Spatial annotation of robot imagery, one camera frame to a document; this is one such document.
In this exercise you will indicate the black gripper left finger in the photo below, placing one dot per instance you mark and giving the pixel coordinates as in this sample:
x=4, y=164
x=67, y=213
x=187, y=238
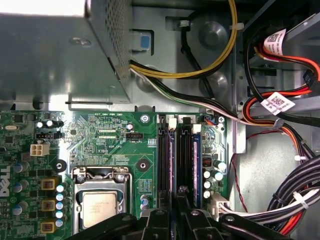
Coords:
x=160, y=225

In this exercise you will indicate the blue release tab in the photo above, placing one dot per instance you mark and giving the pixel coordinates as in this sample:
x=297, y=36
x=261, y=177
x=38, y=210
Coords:
x=145, y=42

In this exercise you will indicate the metal locking lever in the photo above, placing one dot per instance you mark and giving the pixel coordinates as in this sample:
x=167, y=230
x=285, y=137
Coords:
x=131, y=192

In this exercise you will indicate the silver CPU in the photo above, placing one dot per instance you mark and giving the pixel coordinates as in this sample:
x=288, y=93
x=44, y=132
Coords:
x=100, y=210

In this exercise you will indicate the black RAM slot white clips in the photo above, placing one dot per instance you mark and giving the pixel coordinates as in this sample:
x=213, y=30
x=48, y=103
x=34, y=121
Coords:
x=196, y=128
x=172, y=123

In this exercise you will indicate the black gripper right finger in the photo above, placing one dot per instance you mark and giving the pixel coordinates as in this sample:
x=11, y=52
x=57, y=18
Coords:
x=197, y=225

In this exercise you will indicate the metal drive cage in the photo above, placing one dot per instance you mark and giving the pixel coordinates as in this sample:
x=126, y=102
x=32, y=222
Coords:
x=308, y=30

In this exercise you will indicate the grey power supply unit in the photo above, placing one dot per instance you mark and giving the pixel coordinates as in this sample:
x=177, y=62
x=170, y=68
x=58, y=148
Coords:
x=50, y=62

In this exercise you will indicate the black open PC case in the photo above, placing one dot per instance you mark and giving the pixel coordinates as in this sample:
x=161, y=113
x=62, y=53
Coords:
x=217, y=32

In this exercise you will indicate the green motherboard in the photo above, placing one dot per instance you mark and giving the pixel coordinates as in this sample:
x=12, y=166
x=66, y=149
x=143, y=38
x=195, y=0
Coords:
x=105, y=140

